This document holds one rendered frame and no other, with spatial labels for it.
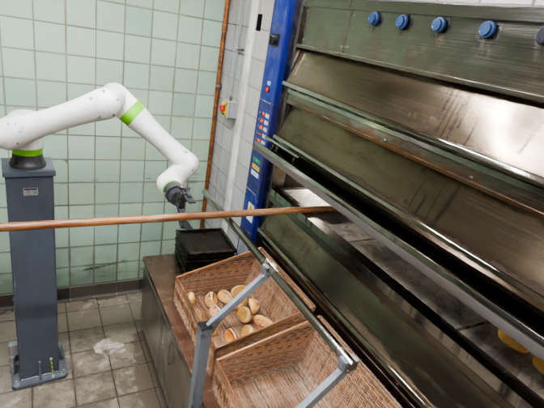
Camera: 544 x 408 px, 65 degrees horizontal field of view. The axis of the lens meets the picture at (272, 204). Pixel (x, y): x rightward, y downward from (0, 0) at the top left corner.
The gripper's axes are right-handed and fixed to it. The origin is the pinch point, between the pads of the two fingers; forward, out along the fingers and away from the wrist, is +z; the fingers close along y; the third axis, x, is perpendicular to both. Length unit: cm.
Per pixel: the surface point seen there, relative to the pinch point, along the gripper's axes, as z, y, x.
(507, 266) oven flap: 98, -29, -53
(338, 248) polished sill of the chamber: 32, 3, -54
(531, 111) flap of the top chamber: 86, -67, -57
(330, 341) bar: 80, 3, -17
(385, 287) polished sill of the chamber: 61, 3, -54
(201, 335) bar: 41.2, 26.9, 5.7
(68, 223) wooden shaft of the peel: 1.9, 0.3, 45.1
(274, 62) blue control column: -45, -60, -51
